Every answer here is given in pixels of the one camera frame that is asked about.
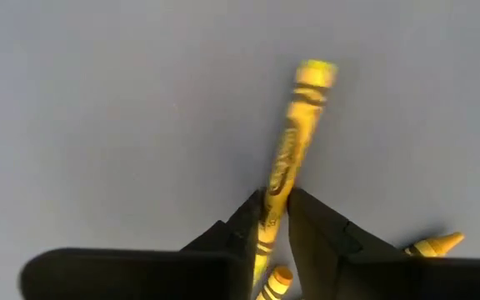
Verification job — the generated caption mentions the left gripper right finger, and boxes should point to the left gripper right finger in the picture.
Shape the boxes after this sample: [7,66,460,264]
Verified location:
[287,187,480,300]

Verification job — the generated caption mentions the yellow crayon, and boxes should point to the yellow crayon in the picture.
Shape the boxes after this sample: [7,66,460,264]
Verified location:
[404,232,466,258]

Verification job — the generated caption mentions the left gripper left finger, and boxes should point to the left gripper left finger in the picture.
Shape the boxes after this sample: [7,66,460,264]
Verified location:
[18,189,263,300]

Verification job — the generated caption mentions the yellow-green crayon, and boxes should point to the yellow-green crayon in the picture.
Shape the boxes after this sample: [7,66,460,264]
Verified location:
[252,58,339,287]
[256,265,294,300]

